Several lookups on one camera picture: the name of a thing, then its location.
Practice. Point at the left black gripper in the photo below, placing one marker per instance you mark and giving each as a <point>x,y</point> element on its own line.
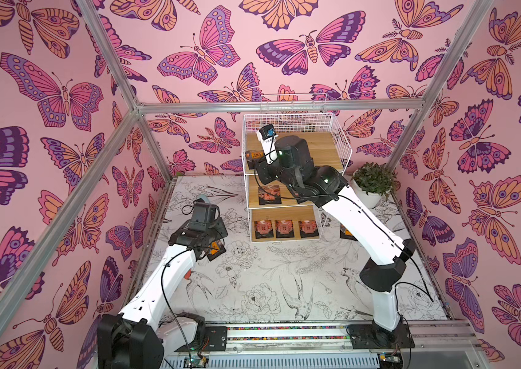
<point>220,225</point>

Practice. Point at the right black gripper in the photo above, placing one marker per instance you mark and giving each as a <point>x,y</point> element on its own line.
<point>264,171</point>

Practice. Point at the orange jasmine tea bag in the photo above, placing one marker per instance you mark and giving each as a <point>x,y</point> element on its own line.
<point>216,249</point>
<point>345,234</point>
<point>252,158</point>

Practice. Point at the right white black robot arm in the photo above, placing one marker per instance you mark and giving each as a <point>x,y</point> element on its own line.
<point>288,161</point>

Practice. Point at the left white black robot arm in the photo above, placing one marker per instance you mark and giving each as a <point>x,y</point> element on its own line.
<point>147,329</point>

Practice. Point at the left middle-shelf black tea bag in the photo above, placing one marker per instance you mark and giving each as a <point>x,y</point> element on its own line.
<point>269,195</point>

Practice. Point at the middle wooden shelf board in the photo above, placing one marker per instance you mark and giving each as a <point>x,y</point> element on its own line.
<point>288,200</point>

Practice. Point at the wooden shelf board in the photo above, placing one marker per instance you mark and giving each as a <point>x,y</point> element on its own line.
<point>288,200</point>
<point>321,145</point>
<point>294,214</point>

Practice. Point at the bottom wooden shelf board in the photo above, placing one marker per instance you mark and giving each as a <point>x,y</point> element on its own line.
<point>294,214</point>

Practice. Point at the left bottom-shelf black tea bag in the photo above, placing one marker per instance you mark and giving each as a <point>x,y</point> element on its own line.
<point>263,229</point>

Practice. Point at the bottom-shelf black tea bag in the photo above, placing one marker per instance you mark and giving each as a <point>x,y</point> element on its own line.
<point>263,229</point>
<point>284,229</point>
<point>308,229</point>

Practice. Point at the middle bottom-shelf black tea bag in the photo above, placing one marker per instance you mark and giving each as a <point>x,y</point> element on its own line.
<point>284,229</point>

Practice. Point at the top wooden shelf board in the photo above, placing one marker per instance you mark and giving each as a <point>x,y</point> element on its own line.
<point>321,145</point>

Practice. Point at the right bottom-shelf black tea bag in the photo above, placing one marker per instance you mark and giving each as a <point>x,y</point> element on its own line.
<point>308,229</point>

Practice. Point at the green potted plant white pot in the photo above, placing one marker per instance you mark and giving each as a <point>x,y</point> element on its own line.
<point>374,183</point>

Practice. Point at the white wire shelf rack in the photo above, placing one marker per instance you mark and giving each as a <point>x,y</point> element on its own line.
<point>301,122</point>

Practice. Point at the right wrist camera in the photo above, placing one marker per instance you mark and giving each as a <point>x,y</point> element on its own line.
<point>267,137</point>

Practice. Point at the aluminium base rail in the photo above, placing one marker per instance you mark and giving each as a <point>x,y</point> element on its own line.
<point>435,344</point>

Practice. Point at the aluminium frame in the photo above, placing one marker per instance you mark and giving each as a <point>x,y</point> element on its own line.
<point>27,124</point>

